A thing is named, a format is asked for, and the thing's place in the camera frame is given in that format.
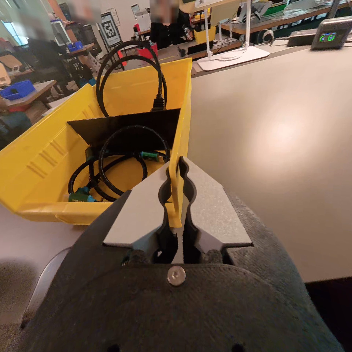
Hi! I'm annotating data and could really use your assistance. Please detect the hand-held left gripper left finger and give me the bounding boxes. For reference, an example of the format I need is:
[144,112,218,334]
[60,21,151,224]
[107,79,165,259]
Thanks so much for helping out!
[103,161,172,251]

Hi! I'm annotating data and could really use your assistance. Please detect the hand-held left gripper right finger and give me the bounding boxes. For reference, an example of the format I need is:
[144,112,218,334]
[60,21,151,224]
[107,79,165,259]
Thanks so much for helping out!
[179,156,253,251]

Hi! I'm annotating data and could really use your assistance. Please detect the black square HDMI hub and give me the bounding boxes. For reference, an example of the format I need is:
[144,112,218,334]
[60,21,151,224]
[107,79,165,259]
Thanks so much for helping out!
[95,40,168,117]

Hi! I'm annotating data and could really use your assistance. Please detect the black bin divider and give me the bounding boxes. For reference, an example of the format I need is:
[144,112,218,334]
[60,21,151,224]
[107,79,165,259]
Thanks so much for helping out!
[67,108,181,155]

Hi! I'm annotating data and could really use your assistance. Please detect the white base lamp stand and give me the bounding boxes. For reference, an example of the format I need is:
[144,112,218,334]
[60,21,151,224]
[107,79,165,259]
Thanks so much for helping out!
[197,0,270,72]

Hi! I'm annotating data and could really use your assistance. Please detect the red plastic bin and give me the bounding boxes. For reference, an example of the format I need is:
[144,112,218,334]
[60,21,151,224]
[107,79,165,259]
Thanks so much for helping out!
[137,41,159,60]

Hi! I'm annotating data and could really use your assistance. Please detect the small yellow bin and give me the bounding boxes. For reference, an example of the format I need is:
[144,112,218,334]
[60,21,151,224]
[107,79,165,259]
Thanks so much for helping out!
[193,26,217,44]

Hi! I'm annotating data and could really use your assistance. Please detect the framed fiducial marker sign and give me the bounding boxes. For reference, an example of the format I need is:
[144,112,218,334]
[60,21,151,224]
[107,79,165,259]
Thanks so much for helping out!
[99,12,123,48]

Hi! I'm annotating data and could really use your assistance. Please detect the black power adapter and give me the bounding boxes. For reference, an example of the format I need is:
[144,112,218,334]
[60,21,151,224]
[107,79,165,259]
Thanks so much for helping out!
[287,30,317,48]

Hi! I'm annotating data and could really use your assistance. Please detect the wooden work table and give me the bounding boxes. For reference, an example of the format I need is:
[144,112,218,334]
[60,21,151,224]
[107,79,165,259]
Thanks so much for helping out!
[220,1,352,36]

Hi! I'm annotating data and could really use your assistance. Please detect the beige folding panel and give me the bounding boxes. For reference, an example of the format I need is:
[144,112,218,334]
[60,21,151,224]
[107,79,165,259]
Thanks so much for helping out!
[210,2,240,27]

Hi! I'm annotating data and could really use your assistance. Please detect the black power bank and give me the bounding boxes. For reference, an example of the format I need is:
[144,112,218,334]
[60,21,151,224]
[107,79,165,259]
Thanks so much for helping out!
[310,17,352,51]

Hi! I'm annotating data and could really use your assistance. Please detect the beige framed black panel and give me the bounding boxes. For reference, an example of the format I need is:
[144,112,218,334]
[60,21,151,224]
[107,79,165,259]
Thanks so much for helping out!
[179,0,248,14]

